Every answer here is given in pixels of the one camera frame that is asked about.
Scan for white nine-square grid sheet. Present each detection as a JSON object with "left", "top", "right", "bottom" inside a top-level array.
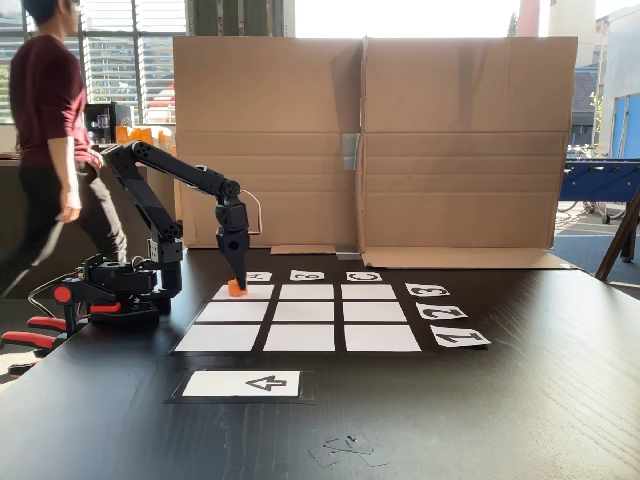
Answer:
[{"left": 172, "top": 282, "right": 436, "bottom": 354}]

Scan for person's right hand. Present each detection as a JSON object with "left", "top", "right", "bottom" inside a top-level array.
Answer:
[{"left": 54, "top": 199, "right": 83, "bottom": 225}]

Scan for grey brown counter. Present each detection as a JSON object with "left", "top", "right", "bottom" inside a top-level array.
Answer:
[{"left": 0, "top": 149, "right": 184, "bottom": 301}]

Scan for orange juice cartons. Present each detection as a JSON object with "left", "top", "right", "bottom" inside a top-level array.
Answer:
[{"left": 114, "top": 124, "right": 177, "bottom": 157}]

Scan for white arrow paper sheet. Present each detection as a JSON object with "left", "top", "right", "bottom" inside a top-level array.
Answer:
[{"left": 182, "top": 369, "right": 301, "bottom": 399}]

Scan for paper sheet number 3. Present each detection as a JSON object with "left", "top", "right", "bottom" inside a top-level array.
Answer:
[{"left": 404, "top": 282, "right": 452, "bottom": 299}]

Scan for large red black clamp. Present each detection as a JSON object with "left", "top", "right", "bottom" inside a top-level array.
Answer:
[{"left": 0, "top": 284, "right": 89, "bottom": 377}]

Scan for paper sheet number 2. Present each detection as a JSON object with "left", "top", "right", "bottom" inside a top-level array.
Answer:
[{"left": 415, "top": 301, "right": 470, "bottom": 321}]

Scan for person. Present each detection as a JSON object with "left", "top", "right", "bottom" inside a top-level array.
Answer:
[{"left": 0, "top": 0, "right": 130, "bottom": 299}]

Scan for brown cardboard screen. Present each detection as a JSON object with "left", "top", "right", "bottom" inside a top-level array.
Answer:
[{"left": 172, "top": 34, "right": 580, "bottom": 270}]

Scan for paper sheet number 1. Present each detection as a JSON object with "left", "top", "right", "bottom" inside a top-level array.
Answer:
[{"left": 429, "top": 327, "right": 493, "bottom": 349}]

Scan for blue foosball table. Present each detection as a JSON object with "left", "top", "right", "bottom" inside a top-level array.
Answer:
[{"left": 559, "top": 158, "right": 640, "bottom": 225}]

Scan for dark wooden easel leg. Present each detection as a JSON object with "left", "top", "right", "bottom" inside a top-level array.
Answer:
[{"left": 594, "top": 188, "right": 640, "bottom": 282}]

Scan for red white servo cable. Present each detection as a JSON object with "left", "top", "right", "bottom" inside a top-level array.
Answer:
[{"left": 238, "top": 188, "right": 263, "bottom": 237}]

